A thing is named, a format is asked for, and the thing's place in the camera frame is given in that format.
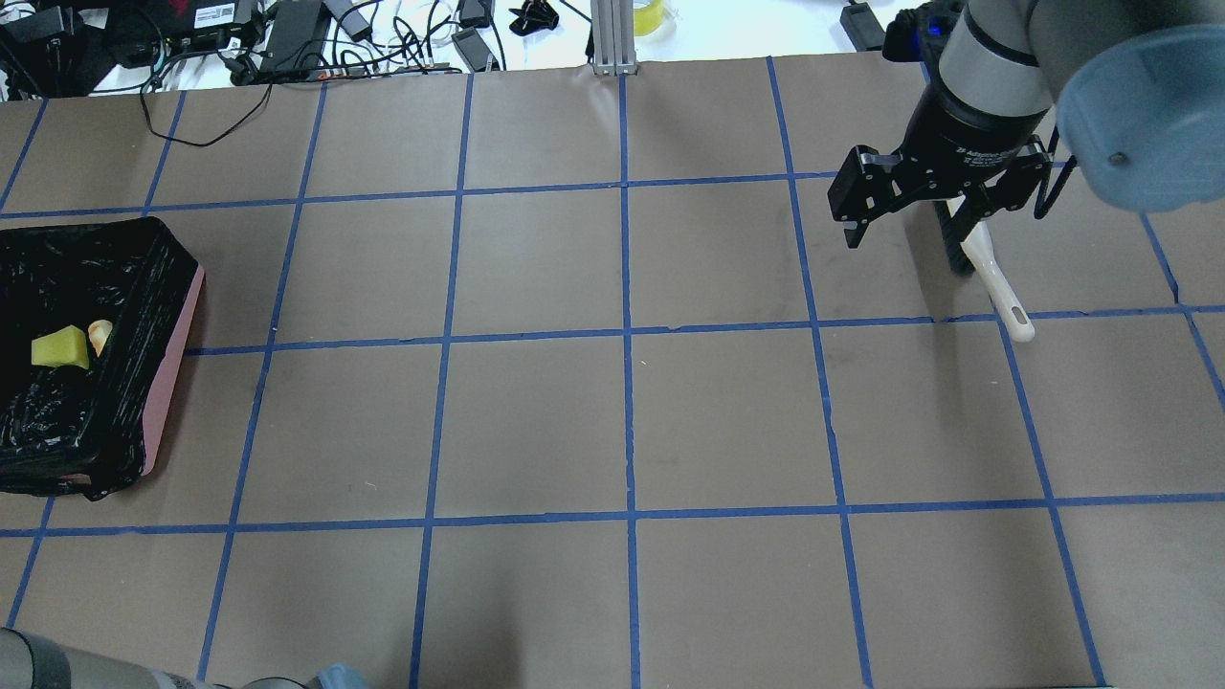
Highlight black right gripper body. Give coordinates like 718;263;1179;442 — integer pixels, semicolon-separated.
828;91;1054;253

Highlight white brush black bristles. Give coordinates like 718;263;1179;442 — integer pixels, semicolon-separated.
933;197;1036;345

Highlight curved croissant bread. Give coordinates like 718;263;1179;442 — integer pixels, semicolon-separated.
86;320;114;358

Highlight yellow green sponge piece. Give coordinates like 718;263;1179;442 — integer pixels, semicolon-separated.
29;325;89;370

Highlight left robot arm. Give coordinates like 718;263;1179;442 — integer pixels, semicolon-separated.
1;628;371;688

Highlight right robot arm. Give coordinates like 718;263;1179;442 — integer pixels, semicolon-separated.
828;1;1224;248

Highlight bin with black bag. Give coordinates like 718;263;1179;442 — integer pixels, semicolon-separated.
1;215;203;500

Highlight black adapter on bench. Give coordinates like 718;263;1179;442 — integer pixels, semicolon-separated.
838;1;884;51

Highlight yellow tape roll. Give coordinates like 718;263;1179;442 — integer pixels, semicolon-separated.
632;0;674;38

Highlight black laptop power brick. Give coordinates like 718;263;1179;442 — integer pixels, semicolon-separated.
256;1;327;83

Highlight aluminium frame post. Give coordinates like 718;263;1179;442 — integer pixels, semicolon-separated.
590;0;638;76

